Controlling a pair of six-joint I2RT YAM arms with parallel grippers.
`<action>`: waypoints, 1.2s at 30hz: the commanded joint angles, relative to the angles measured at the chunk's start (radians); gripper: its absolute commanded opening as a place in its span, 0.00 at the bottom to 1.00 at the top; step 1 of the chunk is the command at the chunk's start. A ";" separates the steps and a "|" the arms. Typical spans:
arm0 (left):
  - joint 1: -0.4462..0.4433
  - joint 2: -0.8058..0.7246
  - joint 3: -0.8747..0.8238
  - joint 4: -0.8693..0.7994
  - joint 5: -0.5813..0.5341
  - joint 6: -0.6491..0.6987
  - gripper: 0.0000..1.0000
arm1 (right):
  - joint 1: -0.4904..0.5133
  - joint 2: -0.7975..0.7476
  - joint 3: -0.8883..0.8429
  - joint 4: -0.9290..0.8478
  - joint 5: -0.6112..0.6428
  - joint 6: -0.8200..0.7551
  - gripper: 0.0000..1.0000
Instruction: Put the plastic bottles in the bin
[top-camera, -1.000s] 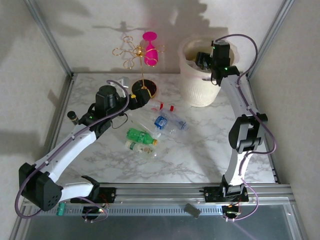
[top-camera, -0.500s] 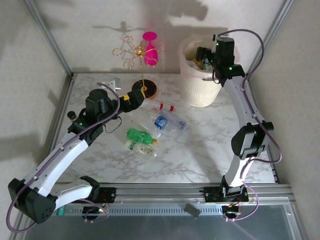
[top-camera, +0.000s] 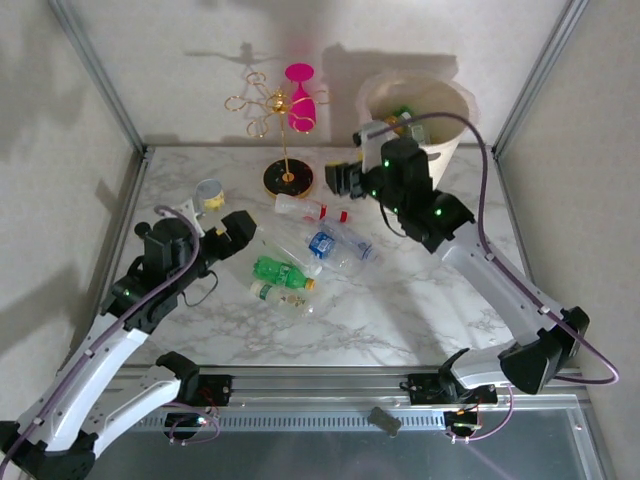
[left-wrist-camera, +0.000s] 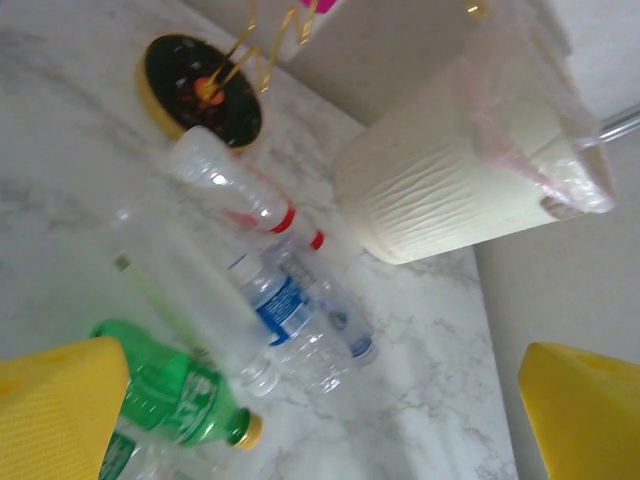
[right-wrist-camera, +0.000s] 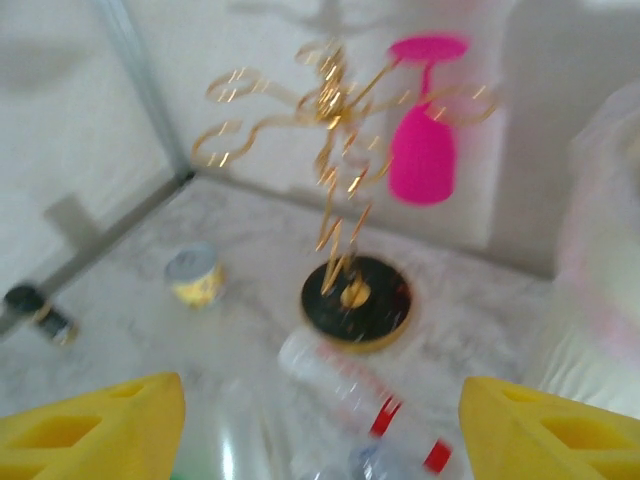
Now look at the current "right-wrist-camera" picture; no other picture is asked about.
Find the clear bottle red label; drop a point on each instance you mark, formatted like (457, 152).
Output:
(320, 365)

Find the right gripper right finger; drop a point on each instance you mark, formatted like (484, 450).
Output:
(500, 425)

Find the pink wine glass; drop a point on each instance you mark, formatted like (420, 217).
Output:
(422, 160)

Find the yellow can silver lid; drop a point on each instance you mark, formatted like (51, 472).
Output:
(197, 285)

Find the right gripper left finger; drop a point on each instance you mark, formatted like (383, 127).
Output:
(125, 415)

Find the black spice jar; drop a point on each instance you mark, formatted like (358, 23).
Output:
(50, 320)

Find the crushed clear plastic bottle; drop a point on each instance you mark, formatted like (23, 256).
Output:
(235, 430)

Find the white plastic bin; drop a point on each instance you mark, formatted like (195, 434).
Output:
(600, 250)

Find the aluminium table side rail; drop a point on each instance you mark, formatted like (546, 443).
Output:
(100, 250)

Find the aluminium frame post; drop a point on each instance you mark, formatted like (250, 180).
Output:
(142, 75)

